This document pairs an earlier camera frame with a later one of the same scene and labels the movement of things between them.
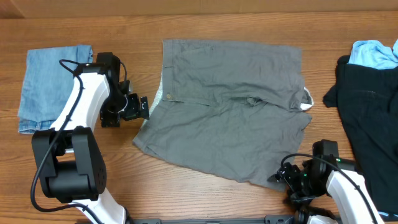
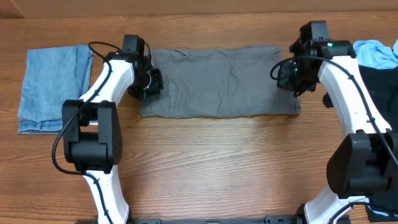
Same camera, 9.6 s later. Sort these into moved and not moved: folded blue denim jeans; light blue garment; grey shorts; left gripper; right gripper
Moved: right gripper; grey shorts; left gripper
Not moved: folded blue denim jeans; light blue garment
